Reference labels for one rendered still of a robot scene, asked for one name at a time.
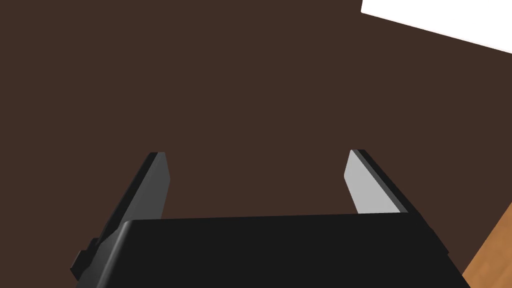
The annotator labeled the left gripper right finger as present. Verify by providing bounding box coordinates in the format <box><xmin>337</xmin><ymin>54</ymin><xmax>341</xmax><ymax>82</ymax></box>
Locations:
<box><xmin>343</xmin><ymin>148</ymin><xmax>410</xmax><ymax>215</ymax></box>

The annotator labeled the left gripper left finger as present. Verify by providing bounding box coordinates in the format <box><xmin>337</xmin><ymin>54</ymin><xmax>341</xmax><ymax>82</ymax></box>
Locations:
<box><xmin>95</xmin><ymin>151</ymin><xmax>172</xmax><ymax>246</ymax></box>

